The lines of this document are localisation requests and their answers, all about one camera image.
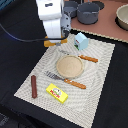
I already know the toy knife wooden handle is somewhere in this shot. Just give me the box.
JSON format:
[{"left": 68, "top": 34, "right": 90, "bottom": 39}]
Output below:
[{"left": 59, "top": 49, "right": 100, "bottom": 64}]

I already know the light blue toy milk carton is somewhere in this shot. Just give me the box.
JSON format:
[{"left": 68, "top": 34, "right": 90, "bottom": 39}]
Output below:
[{"left": 74, "top": 32, "right": 89, "bottom": 50}]

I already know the grey toy saucepan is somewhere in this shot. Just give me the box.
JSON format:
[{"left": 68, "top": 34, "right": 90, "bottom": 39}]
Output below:
[{"left": 64, "top": 1, "right": 78, "bottom": 18}]

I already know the grey toy pot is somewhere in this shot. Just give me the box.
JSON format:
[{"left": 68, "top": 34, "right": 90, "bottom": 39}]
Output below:
[{"left": 77, "top": 2, "right": 100, "bottom": 24}]

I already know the beige bowl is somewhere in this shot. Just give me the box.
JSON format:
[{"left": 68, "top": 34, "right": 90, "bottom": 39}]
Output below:
[{"left": 116, "top": 4, "right": 128, "bottom": 30}]

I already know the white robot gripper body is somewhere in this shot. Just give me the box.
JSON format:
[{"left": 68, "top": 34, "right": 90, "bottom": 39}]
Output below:
[{"left": 42, "top": 14, "right": 72, "bottom": 44}]

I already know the orange toy bread loaf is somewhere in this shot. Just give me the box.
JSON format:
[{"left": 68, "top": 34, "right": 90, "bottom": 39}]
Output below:
[{"left": 44, "top": 39, "right": 67, "bottom": 47}]

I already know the toy fork wooden handle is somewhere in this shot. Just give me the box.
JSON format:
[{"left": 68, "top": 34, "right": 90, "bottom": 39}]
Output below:
[{"left": 44, "top": 71, "right": 87, "bottom": 90}]

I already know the yellow toy butter box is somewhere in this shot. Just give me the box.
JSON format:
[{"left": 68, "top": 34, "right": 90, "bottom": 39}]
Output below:
[{"left": 46, "top": 83, "right": 68, "bottom": 103}]

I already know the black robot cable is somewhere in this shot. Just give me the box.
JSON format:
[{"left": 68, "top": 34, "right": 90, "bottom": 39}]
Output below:
[{"left": 0, "top": 22, "right": 48, "bottom": 43}]

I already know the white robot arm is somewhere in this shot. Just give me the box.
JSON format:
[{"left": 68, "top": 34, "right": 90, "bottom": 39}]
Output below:
[{"left": 36, "top": 0, "right": 71, "bottom": 45}]

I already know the brown toy sausage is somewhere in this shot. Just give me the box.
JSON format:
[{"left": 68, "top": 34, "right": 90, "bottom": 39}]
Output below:
[{"left": 31, "top": 75, "right": 37, "bottom": 98}]

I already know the round beige toy plate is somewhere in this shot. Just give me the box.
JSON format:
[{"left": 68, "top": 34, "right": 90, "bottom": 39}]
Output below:
[{"left": 56, "top": 55, "right": 84, "bottom": 78}]

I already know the brown toy stove board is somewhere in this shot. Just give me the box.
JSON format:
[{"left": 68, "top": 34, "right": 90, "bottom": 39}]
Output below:
[{"left": 71, "top": 0, "right": 128, "bottom": 43}]

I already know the woven beige placemat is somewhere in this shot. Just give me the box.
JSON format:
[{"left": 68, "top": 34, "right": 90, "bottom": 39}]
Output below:
[{"left": 14, "top": 34, "right": 115, "bottom": 128}]

